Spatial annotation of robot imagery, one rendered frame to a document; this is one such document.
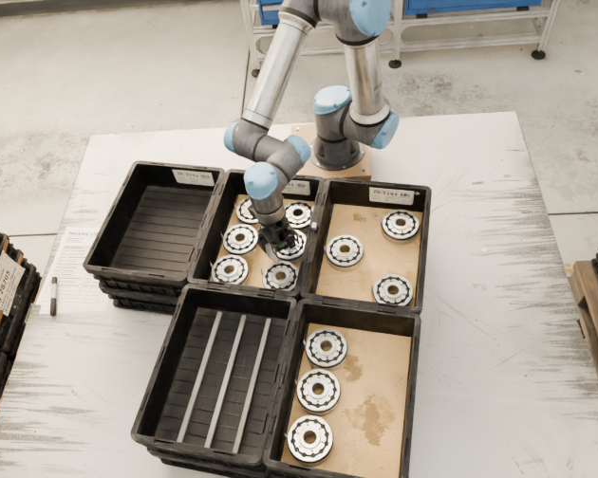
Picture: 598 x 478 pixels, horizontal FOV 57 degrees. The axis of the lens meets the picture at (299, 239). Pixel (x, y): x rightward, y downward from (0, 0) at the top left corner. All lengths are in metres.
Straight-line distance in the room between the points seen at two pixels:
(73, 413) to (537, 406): 1.21
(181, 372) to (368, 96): 0.87
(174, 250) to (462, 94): 2.13
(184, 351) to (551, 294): 1.03
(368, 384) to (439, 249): 0.54
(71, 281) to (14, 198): 1.49
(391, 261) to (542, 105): 1.97
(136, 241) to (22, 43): 2.92
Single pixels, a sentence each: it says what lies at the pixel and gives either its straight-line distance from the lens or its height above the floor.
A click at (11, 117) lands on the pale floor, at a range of 3.83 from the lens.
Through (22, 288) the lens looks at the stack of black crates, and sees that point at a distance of 2.53.
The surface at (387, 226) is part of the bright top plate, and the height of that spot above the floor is 0.86.
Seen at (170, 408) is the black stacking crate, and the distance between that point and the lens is 1.42.
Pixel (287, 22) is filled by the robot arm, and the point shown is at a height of 1.36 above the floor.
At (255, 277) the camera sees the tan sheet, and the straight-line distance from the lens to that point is 1.52.
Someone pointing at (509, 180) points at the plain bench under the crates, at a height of 0.70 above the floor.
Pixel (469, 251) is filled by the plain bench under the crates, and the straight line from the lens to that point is 1.73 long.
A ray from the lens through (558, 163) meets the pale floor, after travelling 3.03.
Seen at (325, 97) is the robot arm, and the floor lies 1.02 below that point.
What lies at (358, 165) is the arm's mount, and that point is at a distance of 1.78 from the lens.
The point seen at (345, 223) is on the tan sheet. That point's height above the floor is 0.83.
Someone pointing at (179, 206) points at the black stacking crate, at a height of 0.83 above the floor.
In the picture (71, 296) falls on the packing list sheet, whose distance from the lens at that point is 1.84.
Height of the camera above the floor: 2.11
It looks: 54 degrees down
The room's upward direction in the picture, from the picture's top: 9 degrees counter-clockwise
